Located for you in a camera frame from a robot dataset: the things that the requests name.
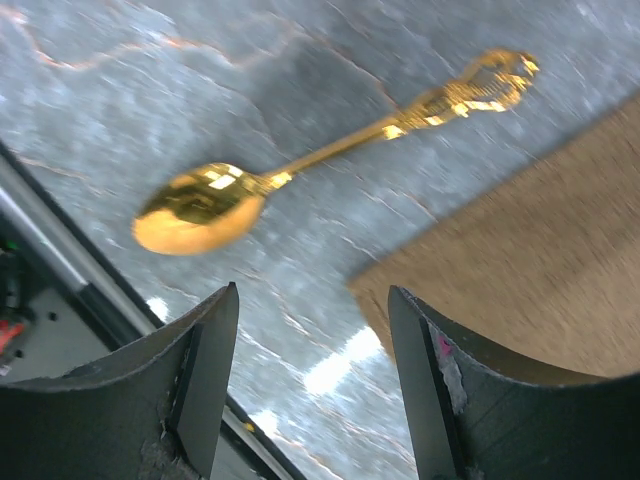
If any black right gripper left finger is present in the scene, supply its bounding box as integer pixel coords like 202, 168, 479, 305
1, 283, 239, 479

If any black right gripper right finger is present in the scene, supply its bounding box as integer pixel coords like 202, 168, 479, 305
388, 286, 639, 479

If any brown cloth napkin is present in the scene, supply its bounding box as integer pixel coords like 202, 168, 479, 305
349, 98, 639, 377

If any gold ornate spoon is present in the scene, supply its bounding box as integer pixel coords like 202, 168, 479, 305
131, 48, 539, 256

